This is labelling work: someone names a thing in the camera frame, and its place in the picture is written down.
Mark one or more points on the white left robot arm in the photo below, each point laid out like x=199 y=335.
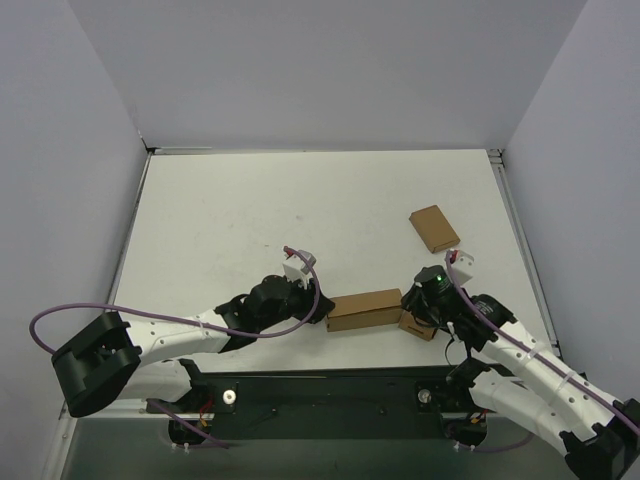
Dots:
x=112 y=358

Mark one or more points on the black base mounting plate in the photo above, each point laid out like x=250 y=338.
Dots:
x=424 y=382

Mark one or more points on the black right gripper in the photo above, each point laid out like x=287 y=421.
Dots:
x=415 y=304

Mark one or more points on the cardboard box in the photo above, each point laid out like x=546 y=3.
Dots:
x=365 y=310
x=434 y=229
x=409 y=324

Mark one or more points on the aluminium front rail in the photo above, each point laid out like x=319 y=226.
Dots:
x=268 y=405

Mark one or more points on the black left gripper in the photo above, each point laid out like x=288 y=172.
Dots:
x=311 y=303

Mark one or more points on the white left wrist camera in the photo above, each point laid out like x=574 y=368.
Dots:
x=298 y=267

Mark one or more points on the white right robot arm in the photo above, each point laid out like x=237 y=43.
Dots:
x=509 y=372

